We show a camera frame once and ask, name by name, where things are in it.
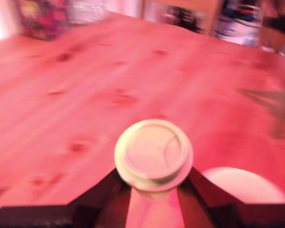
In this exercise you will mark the white illustrated ceramic mug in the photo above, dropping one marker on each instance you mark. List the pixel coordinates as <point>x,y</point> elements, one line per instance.
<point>242,185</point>

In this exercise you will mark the wooden chair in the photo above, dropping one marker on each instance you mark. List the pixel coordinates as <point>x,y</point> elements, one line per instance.
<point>211,16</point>

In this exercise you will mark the floral tissue box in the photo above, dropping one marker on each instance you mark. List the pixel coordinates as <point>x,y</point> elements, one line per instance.
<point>42,19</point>

